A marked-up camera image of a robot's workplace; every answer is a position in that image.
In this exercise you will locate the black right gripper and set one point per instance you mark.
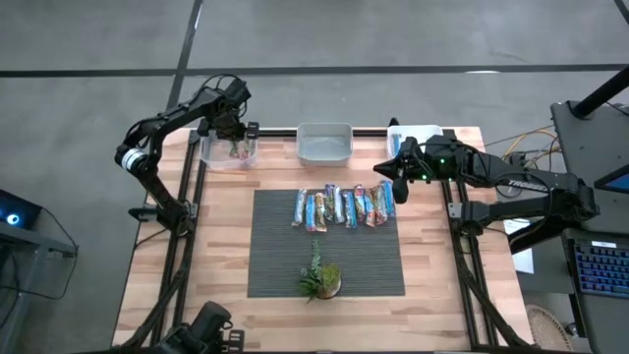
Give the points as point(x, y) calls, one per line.
point(422, 164)

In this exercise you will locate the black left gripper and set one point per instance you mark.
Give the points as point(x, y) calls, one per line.
point(228, 123)

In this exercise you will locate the red and green granola bar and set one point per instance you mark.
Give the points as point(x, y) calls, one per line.
point(249, 149)

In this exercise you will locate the red and brown granola bar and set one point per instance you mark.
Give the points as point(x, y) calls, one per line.
point(380, 204)

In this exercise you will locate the pale blue granola bar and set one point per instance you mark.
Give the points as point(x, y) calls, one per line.
point(300, 207)

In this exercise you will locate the blue and orange granola bar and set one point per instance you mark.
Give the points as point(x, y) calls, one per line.
point(310, 212)

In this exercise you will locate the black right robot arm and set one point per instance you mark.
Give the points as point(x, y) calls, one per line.
point(528, 186)

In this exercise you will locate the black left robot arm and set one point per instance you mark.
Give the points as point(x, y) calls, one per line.
point(162, 120)

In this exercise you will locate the blue and red granola bar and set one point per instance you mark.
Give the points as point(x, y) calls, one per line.
point(369, 210)

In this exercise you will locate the red and white granola bar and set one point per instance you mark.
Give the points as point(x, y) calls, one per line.
point(360, 202)

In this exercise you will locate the purple and green granola bar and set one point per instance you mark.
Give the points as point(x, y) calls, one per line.
point(329, 202)

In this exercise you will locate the clear plastic bin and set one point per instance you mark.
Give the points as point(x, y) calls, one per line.
point(216, 158)

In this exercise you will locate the black aluminium crossbar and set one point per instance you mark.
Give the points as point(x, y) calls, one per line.
point(275, 132)

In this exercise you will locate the white plastic bin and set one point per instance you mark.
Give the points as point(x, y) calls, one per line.
point(422, 132)

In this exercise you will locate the grey plastic bin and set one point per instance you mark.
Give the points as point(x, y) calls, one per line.
point(324, 147)

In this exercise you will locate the grey woven placemat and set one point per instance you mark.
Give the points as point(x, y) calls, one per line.
point(275, 265)

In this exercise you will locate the potted artificial succulent plant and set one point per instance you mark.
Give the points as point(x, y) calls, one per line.
point(326, 290)

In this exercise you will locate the black diagonal strut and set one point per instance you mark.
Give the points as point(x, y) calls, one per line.
point(528, 241)

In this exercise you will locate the white paper sheet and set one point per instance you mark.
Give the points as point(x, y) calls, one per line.
point(525, 260)

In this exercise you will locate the dark grey desk top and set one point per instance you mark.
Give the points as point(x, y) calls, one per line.
point(585, 147)

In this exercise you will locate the wicker basket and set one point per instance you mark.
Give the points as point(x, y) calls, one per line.
point(545, 327)

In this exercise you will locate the black pole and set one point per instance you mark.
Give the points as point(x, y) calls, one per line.
point(602, 93)

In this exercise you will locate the blue-screen monitor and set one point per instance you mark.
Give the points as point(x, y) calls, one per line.
point(616, 183)

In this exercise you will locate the black computer with blue light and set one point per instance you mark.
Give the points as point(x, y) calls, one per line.
point(19, 211)

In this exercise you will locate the backlit computer keyboard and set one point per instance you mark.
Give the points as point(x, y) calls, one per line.
point(602, 270)

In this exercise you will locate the black keyboard tray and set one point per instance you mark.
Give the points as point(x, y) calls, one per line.
point(599, 324)

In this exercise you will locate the black aluminium support frame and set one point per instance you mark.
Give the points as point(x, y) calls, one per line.
point(181, 290)
point(465, 295)

